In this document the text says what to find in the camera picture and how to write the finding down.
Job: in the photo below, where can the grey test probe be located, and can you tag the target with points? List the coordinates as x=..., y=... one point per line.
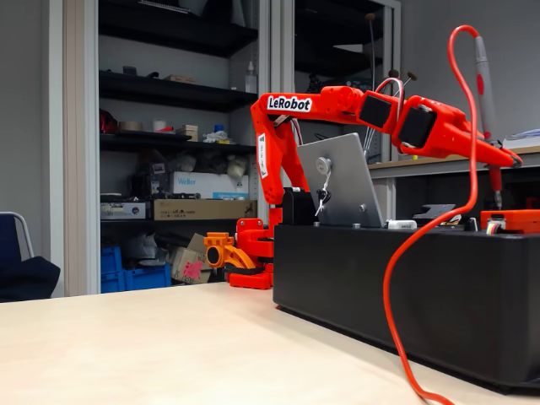
x=484, y=97

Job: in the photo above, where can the grey hinged door panel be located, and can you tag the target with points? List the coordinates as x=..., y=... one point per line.
x=354, y=169

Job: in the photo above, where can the silver metal knob with screw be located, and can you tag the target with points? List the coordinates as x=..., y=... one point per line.
x=324, y=164

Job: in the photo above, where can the red printed robot arm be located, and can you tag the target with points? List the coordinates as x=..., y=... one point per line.
x=278, y=160

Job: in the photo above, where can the cluttered storage shelving unit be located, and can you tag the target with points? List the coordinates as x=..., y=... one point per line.
x=80, y=126

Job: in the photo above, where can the wooden top workbench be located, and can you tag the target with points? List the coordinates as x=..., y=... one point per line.
x=531, y=151

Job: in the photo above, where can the white angle sensor unit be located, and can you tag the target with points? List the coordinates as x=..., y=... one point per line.
x=401, y=224

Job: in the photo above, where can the metal stems with cork balls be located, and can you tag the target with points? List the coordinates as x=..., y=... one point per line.
x=370, y=17

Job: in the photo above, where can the black task board box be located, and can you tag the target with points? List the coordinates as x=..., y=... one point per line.
x=443, y=304

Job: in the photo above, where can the black corner block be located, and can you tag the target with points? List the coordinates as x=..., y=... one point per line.
x=297, y=208

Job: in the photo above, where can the white plastic bottle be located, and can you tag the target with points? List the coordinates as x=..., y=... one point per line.
x=251, y=82

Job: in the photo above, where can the white plastic bag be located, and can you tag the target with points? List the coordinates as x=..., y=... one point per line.
x=236, y=166

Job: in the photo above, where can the small blue cup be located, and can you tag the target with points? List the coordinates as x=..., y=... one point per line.
x=218, y=128

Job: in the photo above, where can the white crumpled rag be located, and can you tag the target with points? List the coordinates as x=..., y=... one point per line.
x=216, y=137

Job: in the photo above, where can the white Weller box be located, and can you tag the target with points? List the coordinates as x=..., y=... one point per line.
x=202, y=183

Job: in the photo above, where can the long brown cardboard box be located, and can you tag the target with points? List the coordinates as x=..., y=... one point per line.
x=202, y=208

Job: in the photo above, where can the small beige box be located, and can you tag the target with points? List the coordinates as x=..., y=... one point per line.
x=187, y=133

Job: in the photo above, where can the flat cardboard piece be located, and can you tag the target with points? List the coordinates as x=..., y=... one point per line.
x=179, y=79

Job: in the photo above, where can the black elongated tool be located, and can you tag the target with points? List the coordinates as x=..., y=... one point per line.
x=177, y=196

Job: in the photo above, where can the white tape roll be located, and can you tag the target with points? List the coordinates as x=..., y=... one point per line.
x=159, y=125

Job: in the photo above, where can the cardboard box with pink label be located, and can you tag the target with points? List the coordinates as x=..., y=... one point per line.
x=181, y=261

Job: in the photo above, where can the brown tape roll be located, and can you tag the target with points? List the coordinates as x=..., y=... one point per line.
x=131, y=126

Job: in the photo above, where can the grey flat box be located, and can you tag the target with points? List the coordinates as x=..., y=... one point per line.
x=122, y=211

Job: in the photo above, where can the blue plastic crate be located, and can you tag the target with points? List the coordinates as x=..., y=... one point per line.
x=110, y=270
x=145, y=278

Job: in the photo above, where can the red object on shelf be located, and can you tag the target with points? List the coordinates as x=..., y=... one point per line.
x=107, y=124

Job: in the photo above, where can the dark cloth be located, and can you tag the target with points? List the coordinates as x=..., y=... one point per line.
x=25, y=278

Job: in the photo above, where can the blue chair with metal frame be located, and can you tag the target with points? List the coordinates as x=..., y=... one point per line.
x=8, y=236

